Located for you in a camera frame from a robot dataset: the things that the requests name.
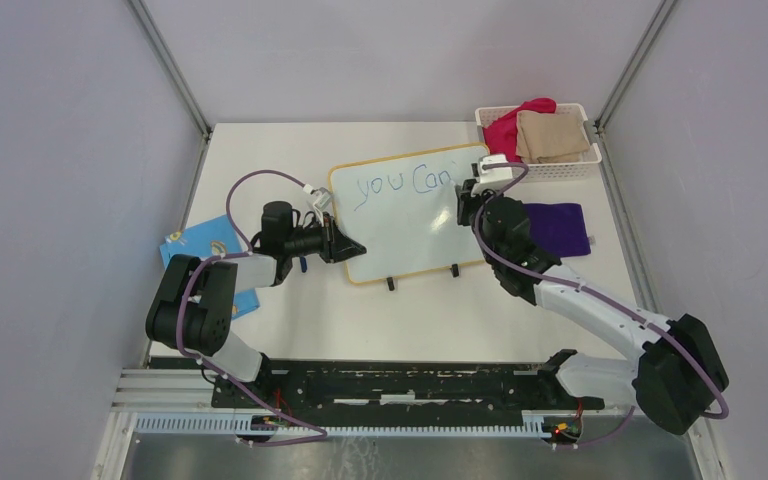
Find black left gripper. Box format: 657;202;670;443
285;212;365;264

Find yellow framed whiteboard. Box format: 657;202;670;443
328;143;488;285

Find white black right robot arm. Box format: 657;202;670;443
454;180;730;435

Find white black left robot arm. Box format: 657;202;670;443
145;201;367;408

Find black whiteboard stand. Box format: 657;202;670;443
386;264;460;292

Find red cloth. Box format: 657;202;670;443
483;98;557;163

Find purple towel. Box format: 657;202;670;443
524;203;592;258

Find beige cloth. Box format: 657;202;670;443
516;110;590;164

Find white perforated plastic basket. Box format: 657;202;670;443
474;100;603;182

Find blue picture book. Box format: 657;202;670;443
159;215;260;320

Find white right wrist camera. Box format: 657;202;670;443
471;154;515;195

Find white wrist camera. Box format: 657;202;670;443
471;154;515;195
302;184;333;221

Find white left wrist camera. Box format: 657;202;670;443
302;184;333;221

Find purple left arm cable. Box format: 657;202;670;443
177;170;329;448

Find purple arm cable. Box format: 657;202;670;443
177;170;329;448
471;162;731;450

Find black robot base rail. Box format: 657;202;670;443
249;359;605;427

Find aluminium frame rail right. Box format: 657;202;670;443
593;0;680;312

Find aluminium frame rail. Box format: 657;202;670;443
125;0;213;141
593;0;680;312

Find aluminium frame rail left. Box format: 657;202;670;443
125;0;213;141

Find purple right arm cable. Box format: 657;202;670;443
471;162;731;450

